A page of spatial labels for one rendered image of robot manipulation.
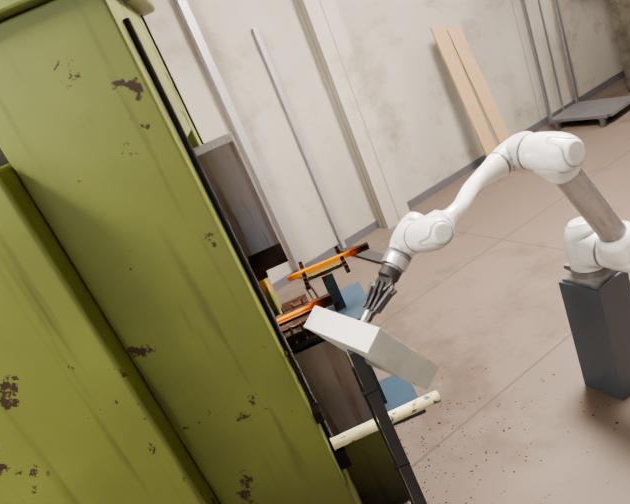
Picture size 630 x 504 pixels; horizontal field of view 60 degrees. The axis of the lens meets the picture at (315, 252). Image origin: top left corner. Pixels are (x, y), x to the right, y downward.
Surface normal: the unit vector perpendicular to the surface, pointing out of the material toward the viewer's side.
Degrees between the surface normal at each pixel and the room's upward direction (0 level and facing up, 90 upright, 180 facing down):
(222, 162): 90
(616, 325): 90
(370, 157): 90
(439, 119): 90
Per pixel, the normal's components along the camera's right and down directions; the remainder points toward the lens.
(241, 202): 0.16, 0.30
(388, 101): 0.46, 0.15
